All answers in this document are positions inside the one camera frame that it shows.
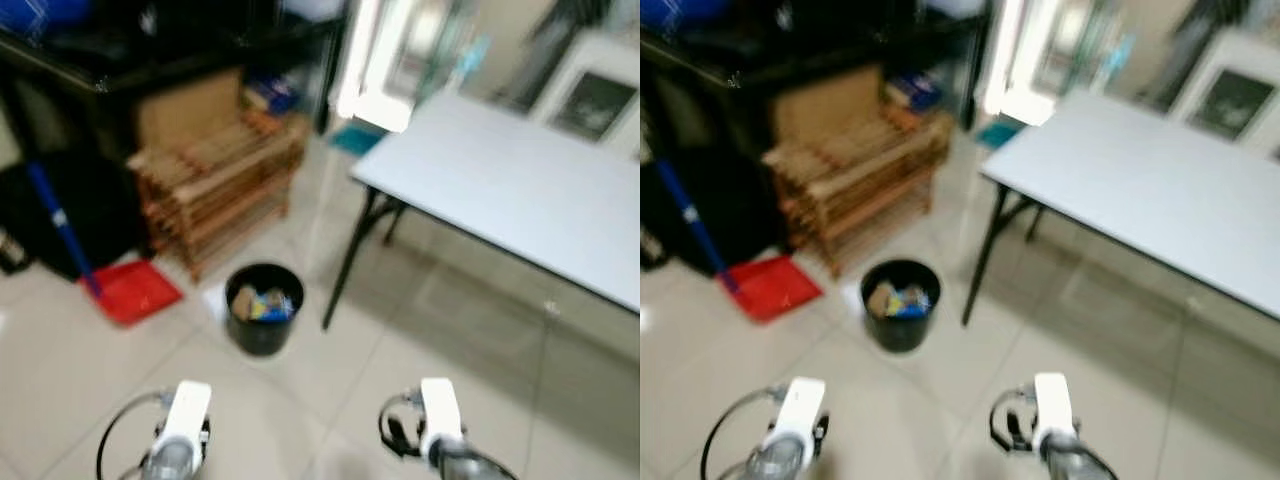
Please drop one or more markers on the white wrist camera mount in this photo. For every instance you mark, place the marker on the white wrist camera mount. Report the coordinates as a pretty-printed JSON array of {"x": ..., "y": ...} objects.
[
  {"x": 1052, "y": 405},
  {"x": 441, "y": 408},
  {"x": 800, "y": 408},
  {"x": 187, "y": 412}
]

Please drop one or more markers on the teal floor mat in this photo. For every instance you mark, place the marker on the teal floor mat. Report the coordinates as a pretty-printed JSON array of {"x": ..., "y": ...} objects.
[
  {"x": 1000, "y": 134},
  {"x": 357, "y": 138}
]

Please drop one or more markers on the black cabinet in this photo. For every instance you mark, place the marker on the black cabinet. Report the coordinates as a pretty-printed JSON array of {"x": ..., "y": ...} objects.
[
  {"x": 730, "y": 65},
  {"x": 110, "y": 70}
]

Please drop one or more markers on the white folding table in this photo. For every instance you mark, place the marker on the white folding table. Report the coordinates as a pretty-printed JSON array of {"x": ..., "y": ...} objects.
[
  {"x": 510, "y": 190},
  {"x": 1150, "y": 190}
]

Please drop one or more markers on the white cabinet with dark panel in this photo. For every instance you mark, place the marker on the white cabinet with dark panel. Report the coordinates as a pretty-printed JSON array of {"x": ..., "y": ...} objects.
[
  {"x": 592, "y": 100},
  {"x": 1232, "y": 100}
]

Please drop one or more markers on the black bag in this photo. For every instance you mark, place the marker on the black bag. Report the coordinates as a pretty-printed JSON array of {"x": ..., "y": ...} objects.
[{"x": 100, "y": 215}]

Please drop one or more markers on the blue wrapper trash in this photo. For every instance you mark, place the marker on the blue wrapper trash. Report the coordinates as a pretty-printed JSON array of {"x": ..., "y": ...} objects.
[
  {"x": 912, "y": 302},
  {"x": 275, "y": 305}
]

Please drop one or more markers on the brown crumpled trash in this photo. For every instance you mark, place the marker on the brown crumpled trash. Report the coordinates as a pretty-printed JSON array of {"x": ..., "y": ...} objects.
[
  {"x": 880, "y": 298},
  {"x": 243, "y": 300}
]

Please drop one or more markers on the blue bag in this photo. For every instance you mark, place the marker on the blue bag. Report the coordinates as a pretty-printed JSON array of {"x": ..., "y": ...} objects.
[
  {"x": 40, "y": 15},
  {"x": 680, "y": 10}
]

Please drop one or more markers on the wooden slatted shoe rack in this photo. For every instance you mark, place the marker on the wooden slatted shoe rack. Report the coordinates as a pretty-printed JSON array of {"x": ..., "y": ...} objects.
[
  {"x": 850, "y": 180},
  {"x": 215, "y": 185}
]

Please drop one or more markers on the brown cardboard box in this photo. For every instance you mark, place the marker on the brown cardboard box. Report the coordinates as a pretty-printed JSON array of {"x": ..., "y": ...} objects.
[
  {"x": 188, "y": 108},
  {"x": 825, "y": 105}
]

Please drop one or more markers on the black rubbish bin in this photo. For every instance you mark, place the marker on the black rubbish bin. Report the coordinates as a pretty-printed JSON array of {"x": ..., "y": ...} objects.
[
  {"x": 900, "y": 335},
  {"x": 264, "y": 338}
]

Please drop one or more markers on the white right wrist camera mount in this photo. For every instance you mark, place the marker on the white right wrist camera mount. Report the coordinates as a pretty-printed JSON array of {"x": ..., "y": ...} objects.
[
  {"x": 441, "y": 408},
  {"x": 1052, "y": 405}
]

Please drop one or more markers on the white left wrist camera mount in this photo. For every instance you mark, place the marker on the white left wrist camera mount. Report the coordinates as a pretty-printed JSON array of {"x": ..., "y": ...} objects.
[
  {"x": 800, "y": 408},
  {"x": 187, "y": 412}
]

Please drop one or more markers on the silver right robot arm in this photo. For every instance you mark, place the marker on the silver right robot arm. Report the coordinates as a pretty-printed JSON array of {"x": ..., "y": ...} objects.
[
  {"x": 465, "y": 465},
  {"x": 1075, "y": 462}
]

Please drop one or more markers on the red dustpan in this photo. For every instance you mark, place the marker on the red dustpan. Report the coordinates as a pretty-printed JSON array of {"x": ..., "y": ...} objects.
[
  {"x": 133, "y": 292},
  {"x": 771, "y": 289}
]

